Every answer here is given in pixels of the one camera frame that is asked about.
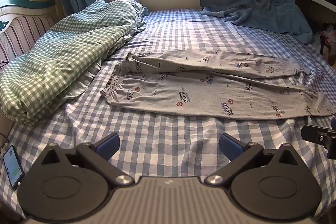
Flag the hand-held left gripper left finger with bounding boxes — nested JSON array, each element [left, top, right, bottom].
[[35, 132, 135, 188]]

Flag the black cable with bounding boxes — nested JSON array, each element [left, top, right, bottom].
[[0, 132, 10, 155]]

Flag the grey printed pants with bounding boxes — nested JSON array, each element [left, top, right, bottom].
[[100, 50, 335, 119]]

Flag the smartphone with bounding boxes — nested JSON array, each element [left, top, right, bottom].
[[2, 145, 26, 190]]

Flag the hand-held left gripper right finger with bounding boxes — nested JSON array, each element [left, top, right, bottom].
[[205, 133, 300, 186]]

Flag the blue checked bed sheet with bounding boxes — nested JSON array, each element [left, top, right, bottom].
[[0, 7, 336, 219]]

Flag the red and pink clothes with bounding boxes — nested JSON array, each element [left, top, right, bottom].
[[319, 23, 336, 67]]

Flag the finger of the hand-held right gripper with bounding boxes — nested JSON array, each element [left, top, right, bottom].
[[301, 124, 336, 160]]

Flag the striped padded headboard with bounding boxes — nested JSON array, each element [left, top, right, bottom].
[[0, 0, 62, 65]]

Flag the green checked quilt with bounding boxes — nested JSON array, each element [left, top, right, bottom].
[[0, 0, 150, 126]]

